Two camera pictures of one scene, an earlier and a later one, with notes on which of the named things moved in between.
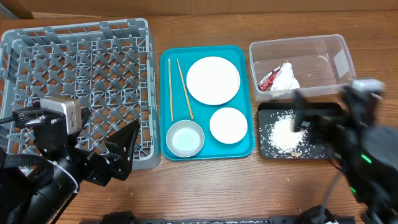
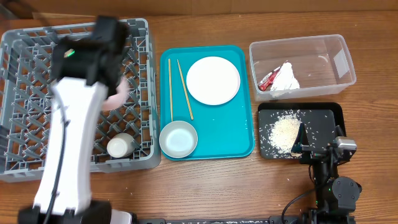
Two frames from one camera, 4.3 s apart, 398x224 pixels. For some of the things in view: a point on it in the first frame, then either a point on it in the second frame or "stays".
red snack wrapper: (268, 79) stays
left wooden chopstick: (170, 86) stays
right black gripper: (324, 124) to (311, 153)
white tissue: (285, 79) stays
